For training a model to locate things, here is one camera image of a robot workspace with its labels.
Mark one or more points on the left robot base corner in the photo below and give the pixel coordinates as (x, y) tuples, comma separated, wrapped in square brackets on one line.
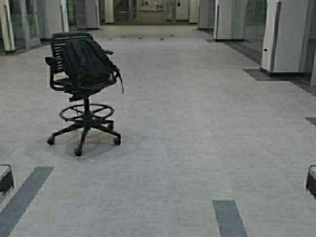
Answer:
[(6, 178)]

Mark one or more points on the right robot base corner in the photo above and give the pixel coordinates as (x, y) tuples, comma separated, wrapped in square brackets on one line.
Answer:
[(311, 180)]

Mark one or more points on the black office stool chair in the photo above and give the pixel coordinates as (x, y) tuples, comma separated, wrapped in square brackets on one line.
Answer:
[(86, 115)]

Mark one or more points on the black backpack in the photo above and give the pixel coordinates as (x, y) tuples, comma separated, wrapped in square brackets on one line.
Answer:
[(88, 66)]

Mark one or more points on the white square pillar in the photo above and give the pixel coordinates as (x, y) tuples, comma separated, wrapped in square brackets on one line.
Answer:
[(284, 38)]

